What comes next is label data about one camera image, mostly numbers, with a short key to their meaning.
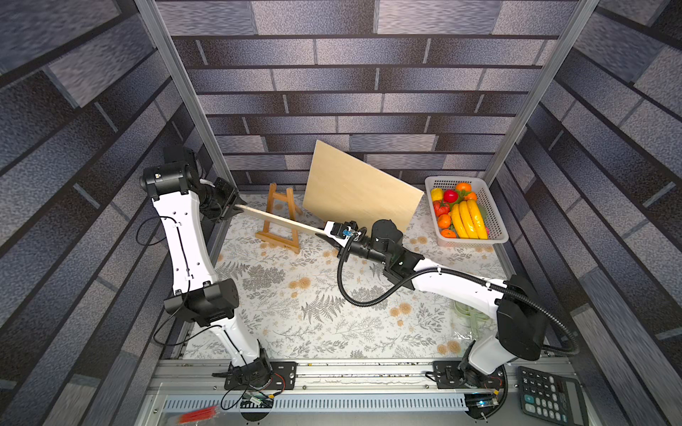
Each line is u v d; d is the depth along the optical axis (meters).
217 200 0.57
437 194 1.10
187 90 0.85
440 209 1.07
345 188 0.93
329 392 0.73
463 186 1.10
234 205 0.64
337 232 0.56
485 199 1.08
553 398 0.68
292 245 0.98
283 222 0.66
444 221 1.03
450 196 1.07
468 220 0.99
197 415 0.70
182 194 0.46
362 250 0.63
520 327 0.44
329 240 0.60
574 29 0.72
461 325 0.83
